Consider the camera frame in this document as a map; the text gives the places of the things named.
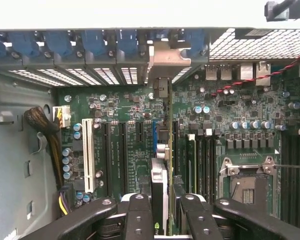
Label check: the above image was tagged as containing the CPU socket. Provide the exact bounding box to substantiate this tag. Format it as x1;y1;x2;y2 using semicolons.
218;156;282;218

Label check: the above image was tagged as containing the long black expansion slot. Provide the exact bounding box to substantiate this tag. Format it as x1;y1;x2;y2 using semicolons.
103;122;114;198
118;122;129;194

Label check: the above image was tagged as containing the white expansion slot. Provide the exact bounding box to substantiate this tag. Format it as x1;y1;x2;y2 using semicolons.
81;118;95;193

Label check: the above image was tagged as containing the blue expansion slot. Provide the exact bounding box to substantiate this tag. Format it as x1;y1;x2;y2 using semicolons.
152;121;158;153

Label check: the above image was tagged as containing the short black expansion slot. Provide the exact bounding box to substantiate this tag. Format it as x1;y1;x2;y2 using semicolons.
136;122;145;143

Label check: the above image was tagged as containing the metal locking lever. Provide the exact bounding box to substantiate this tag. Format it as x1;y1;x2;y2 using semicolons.
272;163;300;170

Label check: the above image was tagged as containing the green motherboard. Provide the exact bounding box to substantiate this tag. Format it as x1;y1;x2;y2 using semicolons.
56;62;300;226

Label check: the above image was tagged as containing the open grey PC case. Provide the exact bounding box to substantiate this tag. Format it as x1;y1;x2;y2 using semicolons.
0;27;300;240

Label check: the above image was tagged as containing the braided power wire bundle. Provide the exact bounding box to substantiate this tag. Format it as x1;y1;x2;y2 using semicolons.
23;105;71;216

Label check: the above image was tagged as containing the red and black twisted wire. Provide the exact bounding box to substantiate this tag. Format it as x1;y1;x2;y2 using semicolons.
209;44;300;97

